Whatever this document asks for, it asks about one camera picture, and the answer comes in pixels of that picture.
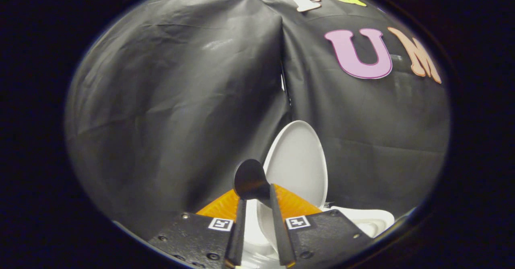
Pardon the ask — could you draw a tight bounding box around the white toilet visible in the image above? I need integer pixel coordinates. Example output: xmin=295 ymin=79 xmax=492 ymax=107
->
xmin=241 ymin=199 xmax=396 ymax=269

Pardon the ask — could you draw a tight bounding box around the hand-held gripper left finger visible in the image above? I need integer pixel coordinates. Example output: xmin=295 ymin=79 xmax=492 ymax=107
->
xmin=148 ymin=189 xmax=247 ymax=269

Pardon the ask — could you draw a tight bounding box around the black backdrop cloth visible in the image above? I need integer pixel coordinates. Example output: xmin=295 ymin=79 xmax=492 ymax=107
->
xmin=64 ymin=0 xmax=450 ymax=237

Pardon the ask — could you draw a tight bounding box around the black lid pull tab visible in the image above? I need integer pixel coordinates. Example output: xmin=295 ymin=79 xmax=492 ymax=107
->
xmin=233 ymin=159 xmax=271 ymax=207

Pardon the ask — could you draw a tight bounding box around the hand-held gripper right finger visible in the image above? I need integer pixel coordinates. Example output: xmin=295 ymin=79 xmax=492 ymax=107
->
xmin=269 ymin=184 xmax=373 ymax=267

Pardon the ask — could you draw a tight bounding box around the white toilet lid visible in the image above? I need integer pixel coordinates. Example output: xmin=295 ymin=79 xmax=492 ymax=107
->
xmin=264 ymin=120 xmax=328 ymax=209

